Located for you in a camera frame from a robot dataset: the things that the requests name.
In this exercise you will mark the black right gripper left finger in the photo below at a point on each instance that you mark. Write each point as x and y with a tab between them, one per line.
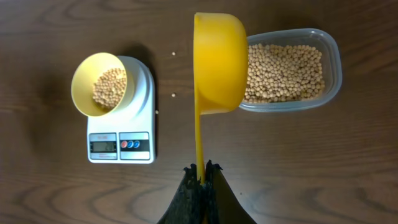
187	205

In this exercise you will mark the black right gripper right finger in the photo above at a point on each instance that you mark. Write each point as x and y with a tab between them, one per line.
221	204

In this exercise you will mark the yellow measuring scoop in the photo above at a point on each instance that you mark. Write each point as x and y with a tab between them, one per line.
220	69

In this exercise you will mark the white kitchen scale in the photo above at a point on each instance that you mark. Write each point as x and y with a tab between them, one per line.
127	136

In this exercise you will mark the soybeans in yellow bowl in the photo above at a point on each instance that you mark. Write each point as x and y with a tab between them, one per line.
109	88

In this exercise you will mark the yellow bowl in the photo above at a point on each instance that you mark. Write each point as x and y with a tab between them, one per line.
87	74

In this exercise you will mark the pile of soybeans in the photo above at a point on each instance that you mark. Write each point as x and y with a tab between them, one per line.
283	73

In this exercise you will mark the clear plastic container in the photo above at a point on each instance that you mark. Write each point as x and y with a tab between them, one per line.
330	60

